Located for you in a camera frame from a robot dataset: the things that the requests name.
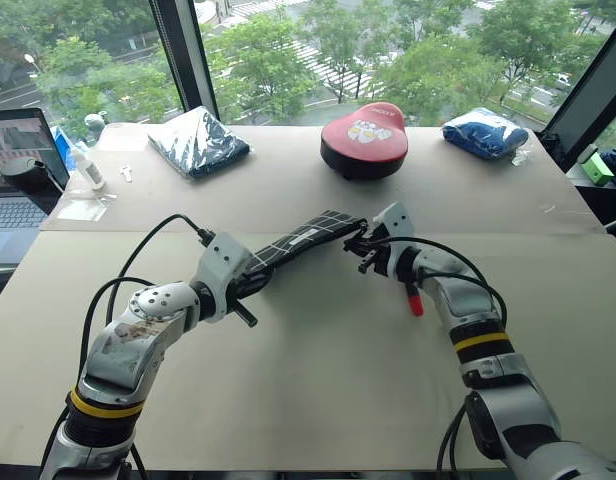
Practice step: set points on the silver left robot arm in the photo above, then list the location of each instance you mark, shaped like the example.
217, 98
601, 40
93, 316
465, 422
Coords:
118, 350

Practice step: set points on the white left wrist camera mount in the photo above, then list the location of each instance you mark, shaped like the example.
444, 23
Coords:
220, 270

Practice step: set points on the blue plastic bag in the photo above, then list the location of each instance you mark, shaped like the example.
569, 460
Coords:
63, 142

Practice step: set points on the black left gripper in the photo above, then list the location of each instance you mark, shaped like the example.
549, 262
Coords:
245, 310

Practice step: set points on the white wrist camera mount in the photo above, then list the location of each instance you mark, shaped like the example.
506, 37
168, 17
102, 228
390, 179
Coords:
400, 220
220, 270

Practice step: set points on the black window frame post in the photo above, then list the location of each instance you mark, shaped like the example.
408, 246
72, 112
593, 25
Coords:
185, 55
588, 100

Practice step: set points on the beige cardboard table sheet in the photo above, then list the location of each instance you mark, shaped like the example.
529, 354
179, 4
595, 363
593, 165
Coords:
313, 390
288, 200

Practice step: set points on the grey-green round object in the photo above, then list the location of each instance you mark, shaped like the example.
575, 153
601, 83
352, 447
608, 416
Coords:
94, 122

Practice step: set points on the open laptop computer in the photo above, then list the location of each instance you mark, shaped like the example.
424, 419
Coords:
13, 215

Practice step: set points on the black white-grid zip pouch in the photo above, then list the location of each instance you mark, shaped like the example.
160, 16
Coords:
313, 232

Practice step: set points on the clear flat plastic bag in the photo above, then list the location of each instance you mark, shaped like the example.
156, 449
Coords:
83, 209

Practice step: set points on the small white key-shaped piece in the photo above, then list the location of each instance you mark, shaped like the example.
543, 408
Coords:
127, 173

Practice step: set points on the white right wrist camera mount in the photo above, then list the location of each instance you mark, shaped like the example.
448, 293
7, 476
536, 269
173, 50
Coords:
400, 220

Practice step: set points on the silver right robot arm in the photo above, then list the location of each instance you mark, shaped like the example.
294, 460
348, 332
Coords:
493, 360

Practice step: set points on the small white bottle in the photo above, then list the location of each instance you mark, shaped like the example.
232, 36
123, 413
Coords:
90, 172

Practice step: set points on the navy white packaged cloth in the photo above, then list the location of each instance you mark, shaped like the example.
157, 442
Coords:
200, 145

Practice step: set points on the small clear plastic scrap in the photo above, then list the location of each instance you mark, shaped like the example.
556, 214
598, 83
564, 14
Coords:
520, 156

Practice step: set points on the green box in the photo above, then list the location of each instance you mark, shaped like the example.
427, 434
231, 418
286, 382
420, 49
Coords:
598, 170

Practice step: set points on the red black padded case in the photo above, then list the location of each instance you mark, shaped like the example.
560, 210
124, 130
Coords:
363, 135

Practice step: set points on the blue white packaged cloth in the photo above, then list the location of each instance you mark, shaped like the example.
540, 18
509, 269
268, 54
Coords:
483, 132

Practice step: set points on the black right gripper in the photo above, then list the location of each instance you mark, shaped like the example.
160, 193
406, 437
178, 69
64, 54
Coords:
380, 255

